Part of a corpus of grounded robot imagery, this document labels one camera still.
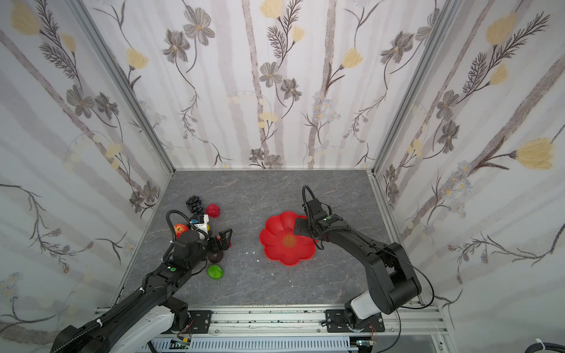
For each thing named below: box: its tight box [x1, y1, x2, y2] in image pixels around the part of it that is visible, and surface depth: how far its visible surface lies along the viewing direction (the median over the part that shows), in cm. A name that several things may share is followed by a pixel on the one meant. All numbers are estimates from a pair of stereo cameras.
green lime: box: [207, 264, 224, 280], surface depth 84 cm
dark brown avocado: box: [208, 250, 224, 264], surface depth 87 cm
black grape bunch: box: [185, 195, 205, 215], surface depth 102 cm
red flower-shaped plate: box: [259, 211, 316, 267], surface depth 95 cm
